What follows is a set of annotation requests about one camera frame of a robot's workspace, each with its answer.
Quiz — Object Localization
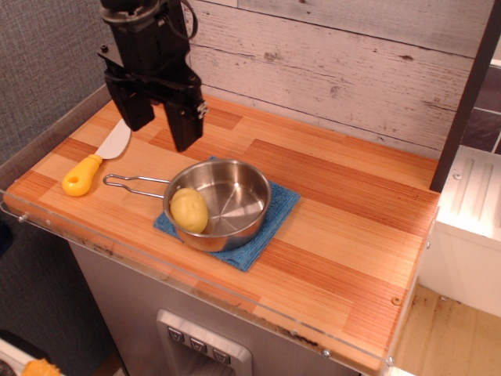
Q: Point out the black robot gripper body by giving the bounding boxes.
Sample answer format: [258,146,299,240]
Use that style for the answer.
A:
[100,1,207,115]

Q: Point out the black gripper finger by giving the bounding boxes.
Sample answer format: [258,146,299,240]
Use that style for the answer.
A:
[164,101,204,153]
[105,78,155,132]

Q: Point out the yellow toy potato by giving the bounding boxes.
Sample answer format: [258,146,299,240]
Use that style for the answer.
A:
[169,188,208,233]

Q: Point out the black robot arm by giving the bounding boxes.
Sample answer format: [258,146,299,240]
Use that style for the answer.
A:
[99,1,207,152]

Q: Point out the stainless steel pan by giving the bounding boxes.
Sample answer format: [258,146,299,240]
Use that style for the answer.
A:
[103,158,272,252]

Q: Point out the grey toy fridge cabinet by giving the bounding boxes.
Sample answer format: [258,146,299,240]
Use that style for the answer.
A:
[70,244,356,375]

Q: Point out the silver dispenser button panel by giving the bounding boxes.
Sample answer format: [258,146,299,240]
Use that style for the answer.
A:
[156,309,253,375]

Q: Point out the orange object bottom left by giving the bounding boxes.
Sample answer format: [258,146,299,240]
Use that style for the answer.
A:
[21,359,62,376]

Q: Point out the clear acrylic table guard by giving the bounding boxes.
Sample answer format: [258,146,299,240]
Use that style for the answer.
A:
[5,186,438,375]

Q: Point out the white toy sink unit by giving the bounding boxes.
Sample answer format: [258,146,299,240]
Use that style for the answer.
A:
[418,146,500,316]

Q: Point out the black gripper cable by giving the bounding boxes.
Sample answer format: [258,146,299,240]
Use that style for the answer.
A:
[164,0,200,41]

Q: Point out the yellow handled toy knife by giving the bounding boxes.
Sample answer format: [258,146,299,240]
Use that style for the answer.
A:
[62,119,132,197]

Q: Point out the dark right frame post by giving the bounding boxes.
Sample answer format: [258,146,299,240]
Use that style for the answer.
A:
[429,0,500,193]

